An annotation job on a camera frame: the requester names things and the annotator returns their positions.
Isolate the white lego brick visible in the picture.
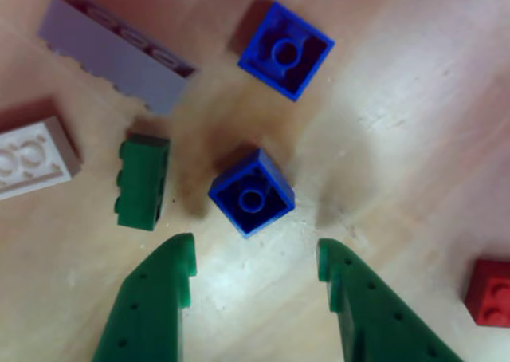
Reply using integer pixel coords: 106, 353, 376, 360
0, 114, 84, 202

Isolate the light grey lego brick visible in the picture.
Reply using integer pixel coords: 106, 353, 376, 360
37, 0, 199, 118

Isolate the small blue lego brick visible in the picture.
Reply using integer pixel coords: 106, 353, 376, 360
207, 148, 296, 239
237, 1, 335, 103

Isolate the small red lego brick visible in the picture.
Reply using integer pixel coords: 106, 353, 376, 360
464, 259, 510, 326

